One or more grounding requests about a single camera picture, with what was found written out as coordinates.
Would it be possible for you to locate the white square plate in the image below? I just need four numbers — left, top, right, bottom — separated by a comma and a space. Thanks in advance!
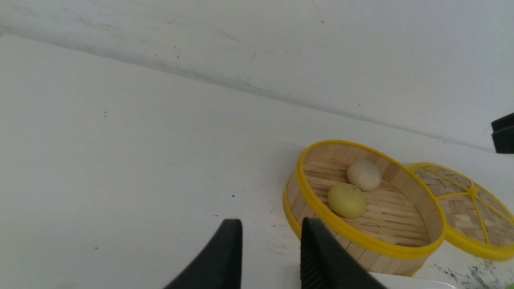
370, 272, 457, 289

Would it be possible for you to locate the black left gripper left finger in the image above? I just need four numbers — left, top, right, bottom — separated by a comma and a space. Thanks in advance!
165, 218, 243, 289

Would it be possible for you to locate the bamboo steamer basket yellow rim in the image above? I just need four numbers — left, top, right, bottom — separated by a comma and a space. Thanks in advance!
283, 140, 447, 276

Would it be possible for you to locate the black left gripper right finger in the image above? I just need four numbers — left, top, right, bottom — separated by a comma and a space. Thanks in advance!
300, 218, 385, 289

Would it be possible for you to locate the yellow steamed bun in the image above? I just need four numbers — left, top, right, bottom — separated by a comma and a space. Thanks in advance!
327, 183, 367, 219

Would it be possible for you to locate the bamboo steamer lid yellow rim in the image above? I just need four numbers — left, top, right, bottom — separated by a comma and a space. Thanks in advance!
410, 162, 514, 261

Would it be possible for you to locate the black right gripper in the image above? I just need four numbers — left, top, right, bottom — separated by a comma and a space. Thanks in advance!
491, 113, 514, 154

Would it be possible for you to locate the white steamed bun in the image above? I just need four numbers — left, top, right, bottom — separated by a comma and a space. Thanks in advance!
347, 160, 382, 191

